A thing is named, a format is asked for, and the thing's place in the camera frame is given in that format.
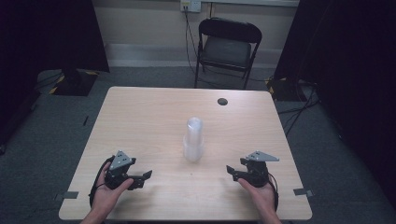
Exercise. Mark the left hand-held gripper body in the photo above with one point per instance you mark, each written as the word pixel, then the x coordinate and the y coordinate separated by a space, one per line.
pixel 120 161

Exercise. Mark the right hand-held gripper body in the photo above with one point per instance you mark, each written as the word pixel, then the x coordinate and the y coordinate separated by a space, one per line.
pixel 257 171

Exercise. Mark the stack of clear plastic cups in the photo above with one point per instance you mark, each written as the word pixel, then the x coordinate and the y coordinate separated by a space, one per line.
pixel 193 140

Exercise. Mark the person's right hand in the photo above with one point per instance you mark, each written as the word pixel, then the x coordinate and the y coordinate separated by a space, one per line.
pixel 261 196

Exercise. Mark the person's left hand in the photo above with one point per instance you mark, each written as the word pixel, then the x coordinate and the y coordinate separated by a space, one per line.
pixel 106 196

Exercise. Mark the grey tape strip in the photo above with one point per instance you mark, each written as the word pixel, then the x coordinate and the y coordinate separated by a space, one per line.
pixel 70 195
pixel 302 192

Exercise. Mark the small black pen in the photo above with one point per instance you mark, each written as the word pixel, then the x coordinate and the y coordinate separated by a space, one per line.
pixel 85 120

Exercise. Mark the black round table grommet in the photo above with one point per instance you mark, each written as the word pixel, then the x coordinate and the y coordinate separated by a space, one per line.
pixel 222 101

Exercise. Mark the black stand base yellow tape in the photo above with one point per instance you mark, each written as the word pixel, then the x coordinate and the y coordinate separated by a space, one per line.
pixel 76 82

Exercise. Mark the black folding chair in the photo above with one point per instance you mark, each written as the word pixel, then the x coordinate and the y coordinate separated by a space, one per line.
pixel 225 49

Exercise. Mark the black curtain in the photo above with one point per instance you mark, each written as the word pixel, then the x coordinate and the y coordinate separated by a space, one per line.
pixel 351 62
pixel 37 40

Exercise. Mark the white wall socket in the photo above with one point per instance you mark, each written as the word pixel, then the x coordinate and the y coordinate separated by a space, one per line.
pixel 190 5

